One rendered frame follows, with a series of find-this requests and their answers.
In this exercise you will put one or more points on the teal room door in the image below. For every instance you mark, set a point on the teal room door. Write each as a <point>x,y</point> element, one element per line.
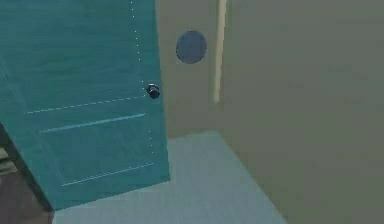
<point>83,83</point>

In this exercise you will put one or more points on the round blue wall plate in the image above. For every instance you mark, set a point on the round blue wall plate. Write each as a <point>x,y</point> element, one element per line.
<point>191,47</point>

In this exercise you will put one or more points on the black round door knob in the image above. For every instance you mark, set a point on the black round door knob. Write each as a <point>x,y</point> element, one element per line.
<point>153,91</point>

